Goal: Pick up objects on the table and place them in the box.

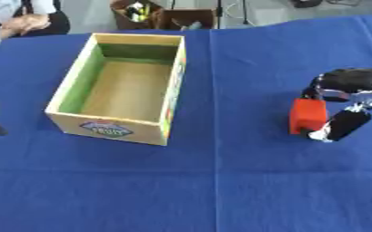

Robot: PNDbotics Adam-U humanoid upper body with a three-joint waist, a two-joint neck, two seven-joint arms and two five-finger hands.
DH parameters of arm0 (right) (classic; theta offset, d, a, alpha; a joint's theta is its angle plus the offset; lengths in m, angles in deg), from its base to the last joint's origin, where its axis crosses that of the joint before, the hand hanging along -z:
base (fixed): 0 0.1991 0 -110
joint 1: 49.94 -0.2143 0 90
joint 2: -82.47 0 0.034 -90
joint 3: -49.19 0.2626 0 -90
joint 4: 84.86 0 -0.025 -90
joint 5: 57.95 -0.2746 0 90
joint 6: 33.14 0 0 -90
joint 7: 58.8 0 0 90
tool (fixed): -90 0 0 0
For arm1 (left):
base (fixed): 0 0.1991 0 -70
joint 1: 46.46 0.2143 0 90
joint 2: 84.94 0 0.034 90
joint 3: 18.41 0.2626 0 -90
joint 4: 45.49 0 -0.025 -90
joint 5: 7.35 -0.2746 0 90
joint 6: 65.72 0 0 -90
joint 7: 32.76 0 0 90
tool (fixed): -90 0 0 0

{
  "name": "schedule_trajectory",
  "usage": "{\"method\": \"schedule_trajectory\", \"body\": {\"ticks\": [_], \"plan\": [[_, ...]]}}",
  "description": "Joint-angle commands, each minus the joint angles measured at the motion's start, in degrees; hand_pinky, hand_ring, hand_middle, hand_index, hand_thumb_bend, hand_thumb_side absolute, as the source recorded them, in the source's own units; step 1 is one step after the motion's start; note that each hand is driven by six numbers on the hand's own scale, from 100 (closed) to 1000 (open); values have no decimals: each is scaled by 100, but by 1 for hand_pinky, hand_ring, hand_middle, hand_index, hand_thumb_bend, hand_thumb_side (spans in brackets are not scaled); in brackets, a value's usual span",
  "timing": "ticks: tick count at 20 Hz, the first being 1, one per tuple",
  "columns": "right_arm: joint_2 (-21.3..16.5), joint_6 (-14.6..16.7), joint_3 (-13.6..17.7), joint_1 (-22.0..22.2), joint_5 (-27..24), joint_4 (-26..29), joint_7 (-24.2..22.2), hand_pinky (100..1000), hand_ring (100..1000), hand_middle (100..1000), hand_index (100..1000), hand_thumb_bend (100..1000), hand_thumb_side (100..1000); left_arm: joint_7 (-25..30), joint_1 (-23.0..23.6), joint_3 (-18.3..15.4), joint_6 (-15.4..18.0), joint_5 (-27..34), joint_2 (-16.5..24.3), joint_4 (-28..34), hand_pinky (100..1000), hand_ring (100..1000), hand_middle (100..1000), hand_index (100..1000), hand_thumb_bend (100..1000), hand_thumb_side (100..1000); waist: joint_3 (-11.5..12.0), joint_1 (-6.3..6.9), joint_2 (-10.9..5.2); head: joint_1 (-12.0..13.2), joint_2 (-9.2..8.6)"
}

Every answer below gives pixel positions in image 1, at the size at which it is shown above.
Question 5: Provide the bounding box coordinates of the tan cardboard box green inside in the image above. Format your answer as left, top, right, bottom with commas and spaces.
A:
43, 33, 188, 147

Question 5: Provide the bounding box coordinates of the black tripod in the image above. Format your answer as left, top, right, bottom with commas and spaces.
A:
214, 0, 256, 30

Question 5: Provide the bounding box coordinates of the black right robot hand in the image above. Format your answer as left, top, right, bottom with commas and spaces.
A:
300, 68, 372, 143

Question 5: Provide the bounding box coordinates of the red rectangular block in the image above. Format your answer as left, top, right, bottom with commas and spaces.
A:
288, 98, 329, 136

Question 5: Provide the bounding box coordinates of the person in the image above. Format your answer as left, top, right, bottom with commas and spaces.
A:
0, 0, 72, 54

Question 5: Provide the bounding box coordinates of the person's hand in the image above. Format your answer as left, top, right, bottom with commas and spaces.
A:
0, 14, 53, 36

